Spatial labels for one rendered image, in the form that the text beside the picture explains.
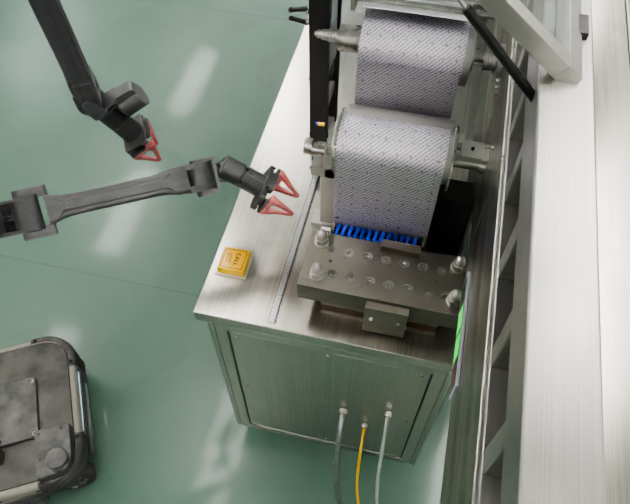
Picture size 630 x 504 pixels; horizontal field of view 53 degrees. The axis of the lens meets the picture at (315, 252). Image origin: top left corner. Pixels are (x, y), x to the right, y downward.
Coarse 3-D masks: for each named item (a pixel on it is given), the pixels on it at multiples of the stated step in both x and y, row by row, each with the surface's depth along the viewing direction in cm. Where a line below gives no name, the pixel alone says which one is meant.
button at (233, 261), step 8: (224, 248) 165; (232, 248) 165; (224, 256) 164; (232, 256) 164; (240, 256) 164; (248, 256) 164; (224, 264) 162; (232, 264) 162; (240, 264) 162; (224, 272) 163; (232, 272) 162; (240, 272) 161
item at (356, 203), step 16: (336, 192) 147; (352, 192) 146; (368, 192) 145; (384, 192) 143; (400, 192) 142; (416, 192) 141; (336, 208) 152; (352, 208) 151; (368, 208) 149; (384, 208) 148; (400, 208) 147; (416, 208) 145; (432, 208) 144; (336, 224) 157; (352, 224) 156; (368, 224) 154; (384, 224) 153; (400, 224) 152; (416, 224) 150
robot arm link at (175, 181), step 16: (208, 160) 147; (160, 176) 142; (176, 176) 143; (192, 176) 145; (208, 176) 146; (16, 192) 132; (32, 192) 133; (80, 192) 136; (96, 192) 137; (112, 192) 138; (128, 192) 139; (144, 192) 141; (160, 192) 142; (176, 192) 143; (192, 192) 145; (48, 208) 134; (64, 208) 135; (80, 208) 136; (96, 208) 138; (48, 224) 136
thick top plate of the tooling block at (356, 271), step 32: (320, 256) 151; (352, 256) 151; (384, 256) 151; (448, 256) 151; (320, 288) 146; (352, 288) 146; (384, 288) 146; (416, 288) 146; (448, 288) 146; (416, 320) 147; (448, 320) 144
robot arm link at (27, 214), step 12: (0, 204) 132; (12, 204) 132; (24, 204) 132; (36, 204) 134; (0, 216) 132; (12, 216) 136; (24, 216) 132; (36, 216) 133; (0, 228) 131; (12, 228) 137; (24, 228) 132; (36, 228) 133
